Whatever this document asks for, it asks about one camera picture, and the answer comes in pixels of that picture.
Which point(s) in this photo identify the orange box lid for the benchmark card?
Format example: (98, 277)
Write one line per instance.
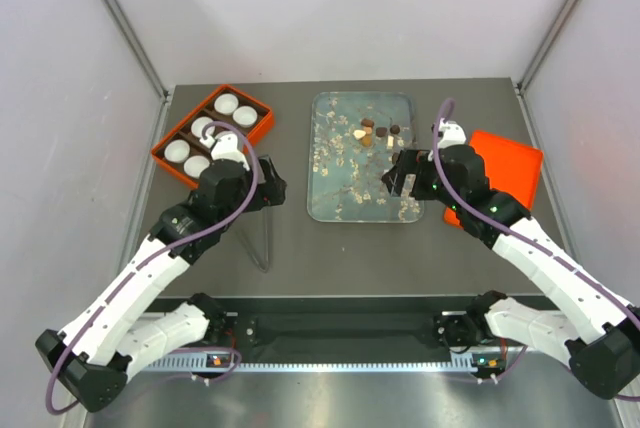
(510, 166)

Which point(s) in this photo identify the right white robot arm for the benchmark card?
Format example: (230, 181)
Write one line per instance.
(596, 333)

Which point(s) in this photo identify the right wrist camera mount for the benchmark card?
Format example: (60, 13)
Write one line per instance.
(449, 133)

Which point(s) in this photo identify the white heart chocolate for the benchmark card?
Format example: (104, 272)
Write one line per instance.
(359, 134)

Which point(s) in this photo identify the metal tongs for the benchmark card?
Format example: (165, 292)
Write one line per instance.
(254, 234)

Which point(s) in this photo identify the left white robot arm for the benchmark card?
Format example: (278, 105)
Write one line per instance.
(96, 355)

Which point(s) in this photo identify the floral blue tray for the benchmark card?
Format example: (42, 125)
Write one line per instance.
(344, 182)

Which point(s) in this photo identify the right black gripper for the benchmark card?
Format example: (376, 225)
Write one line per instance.
(411, 162)

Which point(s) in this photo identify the grey cable duct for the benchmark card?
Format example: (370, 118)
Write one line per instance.
(218, 363)

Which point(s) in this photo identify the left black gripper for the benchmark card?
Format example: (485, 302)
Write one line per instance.
(270, 192)

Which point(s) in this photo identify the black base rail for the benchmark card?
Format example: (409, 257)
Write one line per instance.
(343, 329)

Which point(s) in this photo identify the orange chocolate box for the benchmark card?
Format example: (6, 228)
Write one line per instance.
(182, 131)

